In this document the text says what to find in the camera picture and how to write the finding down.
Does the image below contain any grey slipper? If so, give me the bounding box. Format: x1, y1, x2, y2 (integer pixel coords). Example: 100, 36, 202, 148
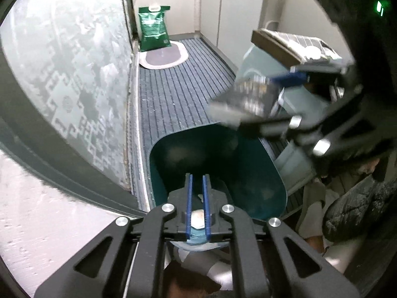
173, 247, 233, 291

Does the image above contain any green rice bag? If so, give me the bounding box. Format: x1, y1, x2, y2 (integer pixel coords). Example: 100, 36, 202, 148
138, 5, 171, 52

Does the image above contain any patterned frosted glass door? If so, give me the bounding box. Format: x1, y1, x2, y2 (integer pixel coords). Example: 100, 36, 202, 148
1, 0, 132, 187

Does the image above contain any white kitchen base cabinet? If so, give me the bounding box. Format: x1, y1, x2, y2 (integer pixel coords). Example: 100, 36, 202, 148
200, 0, 264, 67

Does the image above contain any brown wooden board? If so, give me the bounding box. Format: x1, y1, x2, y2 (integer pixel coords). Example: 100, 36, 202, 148
251, 30, 303, 67

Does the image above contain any dark teal trash bin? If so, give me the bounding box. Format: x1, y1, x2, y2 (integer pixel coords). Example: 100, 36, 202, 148
149, 123, 289, 252

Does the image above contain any blue striped floor runner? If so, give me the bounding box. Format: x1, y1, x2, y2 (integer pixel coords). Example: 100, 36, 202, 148
130, 36, 308, 221

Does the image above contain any oval grey pink mat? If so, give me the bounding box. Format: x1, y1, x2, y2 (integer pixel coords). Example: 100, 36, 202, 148
139, 41, 189, 70

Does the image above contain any grey checked cloth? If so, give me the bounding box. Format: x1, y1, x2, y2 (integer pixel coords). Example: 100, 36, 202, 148
261, 28, 342, 62

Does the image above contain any grey-green plastic stool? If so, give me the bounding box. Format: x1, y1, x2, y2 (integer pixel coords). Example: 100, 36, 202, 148
236, 44, 329, 194

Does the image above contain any silver foil snack wrapper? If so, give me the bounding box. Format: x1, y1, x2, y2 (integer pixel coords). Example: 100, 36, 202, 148
207, 75, 283, 126

